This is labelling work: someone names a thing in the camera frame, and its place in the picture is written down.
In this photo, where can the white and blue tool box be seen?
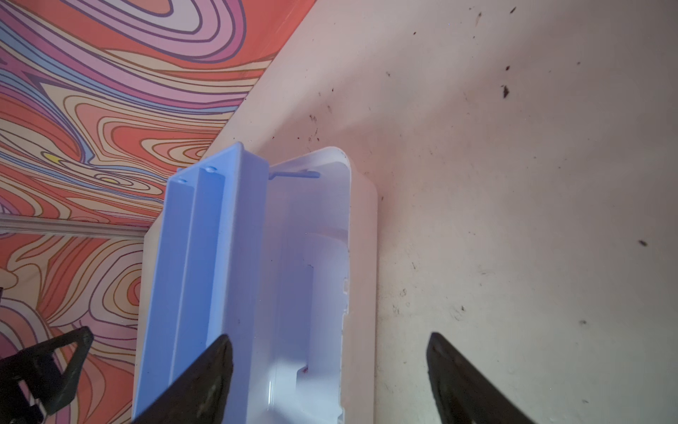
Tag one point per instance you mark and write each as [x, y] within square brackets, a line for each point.
[283, 260]

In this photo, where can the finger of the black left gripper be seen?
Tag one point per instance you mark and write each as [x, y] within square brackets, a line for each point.
[33, 387]

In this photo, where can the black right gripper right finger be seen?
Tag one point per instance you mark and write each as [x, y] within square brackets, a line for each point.
[461, 393]

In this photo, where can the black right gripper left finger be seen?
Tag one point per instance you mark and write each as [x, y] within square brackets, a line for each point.
[200, 394]

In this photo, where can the aluminium corner frame post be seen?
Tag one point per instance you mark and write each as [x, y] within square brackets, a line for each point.
[37, 225]

